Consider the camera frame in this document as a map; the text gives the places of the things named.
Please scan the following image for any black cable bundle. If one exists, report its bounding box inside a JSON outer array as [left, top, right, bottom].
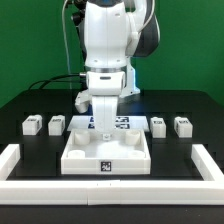
[[27, 73, 88, 91]]

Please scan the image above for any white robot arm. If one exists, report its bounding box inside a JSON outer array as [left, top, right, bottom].
[[75, 0, 160, 140]]

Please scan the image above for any white marker sheet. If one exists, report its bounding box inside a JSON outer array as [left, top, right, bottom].
[[67, 116, 149, 132]]

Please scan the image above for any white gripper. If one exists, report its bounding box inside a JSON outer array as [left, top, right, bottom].
[[75, 90, 118, 141]]

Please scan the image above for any white square tabletop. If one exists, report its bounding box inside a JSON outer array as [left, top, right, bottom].
[[61, 129, 151, 175]]

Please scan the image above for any white U-shaped fence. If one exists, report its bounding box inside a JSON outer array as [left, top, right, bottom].
[[0, 144, 224, 205]]

